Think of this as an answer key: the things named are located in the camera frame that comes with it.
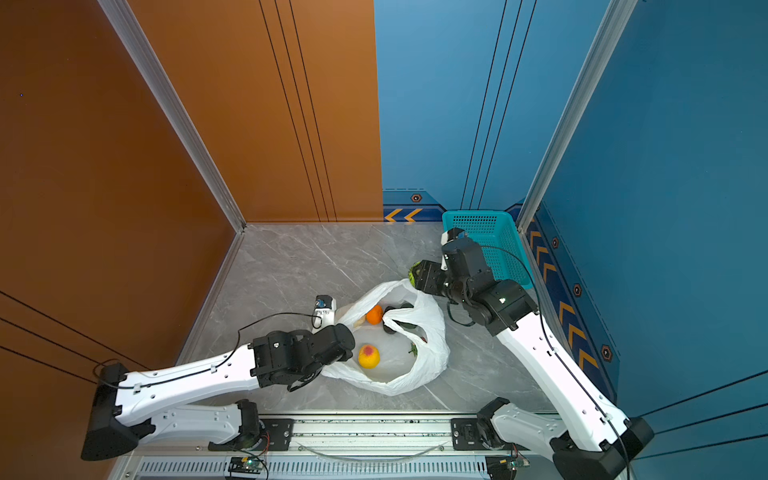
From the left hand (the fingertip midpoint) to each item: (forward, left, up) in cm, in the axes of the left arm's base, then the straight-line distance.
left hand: (349, 334), depth 74 cm
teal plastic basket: (+45, -51, -11) cm, 69 cm away
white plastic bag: (-9, -12, 0) cm, 15 cm away
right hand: (+9, -17, +14) cm, 24 cm away
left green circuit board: (-26, +24, -17) cm, 39 cm away
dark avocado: (+14, -14, -10) cm, 23 cm away
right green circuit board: (-25, -38, -16) cm, 48 cm away
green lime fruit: (+9, -15, +14) cm, 22 cm away
